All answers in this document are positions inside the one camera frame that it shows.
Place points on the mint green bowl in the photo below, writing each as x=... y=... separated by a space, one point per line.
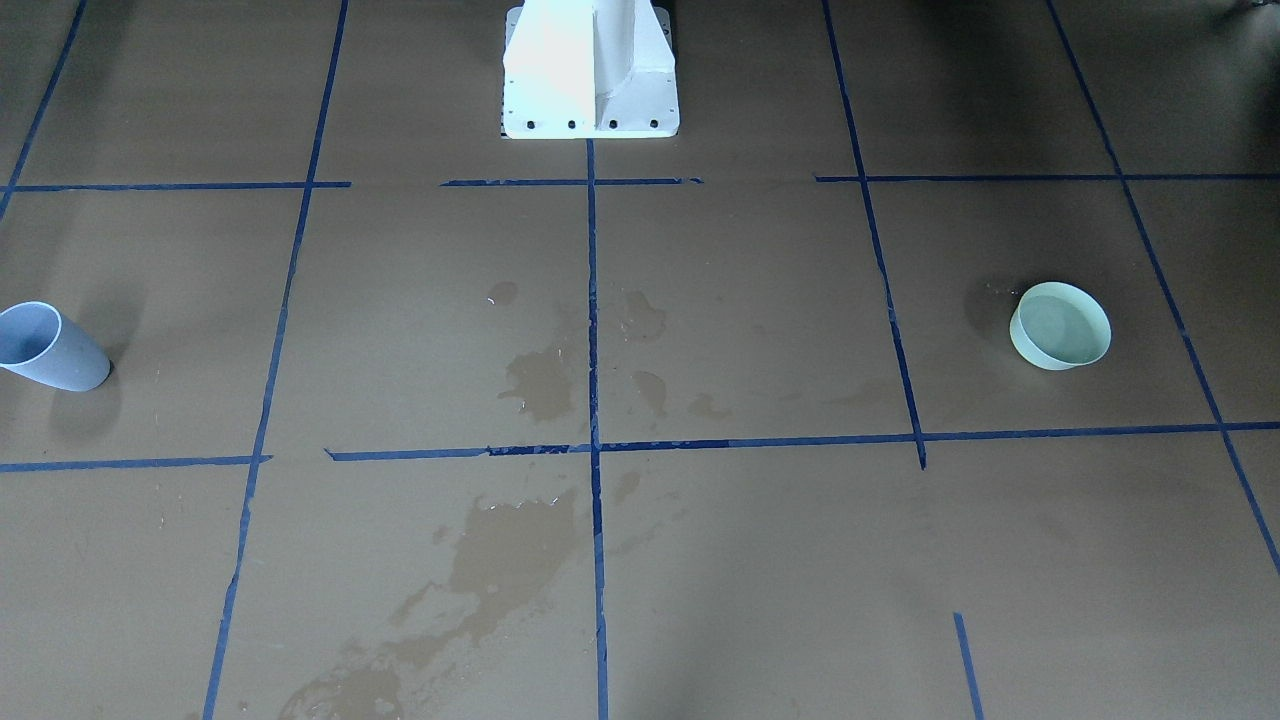
x=1056 y=326

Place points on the light blue plastic cup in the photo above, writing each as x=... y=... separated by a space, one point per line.
x=44 y=345

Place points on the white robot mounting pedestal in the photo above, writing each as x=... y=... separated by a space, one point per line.
x=590 y=69

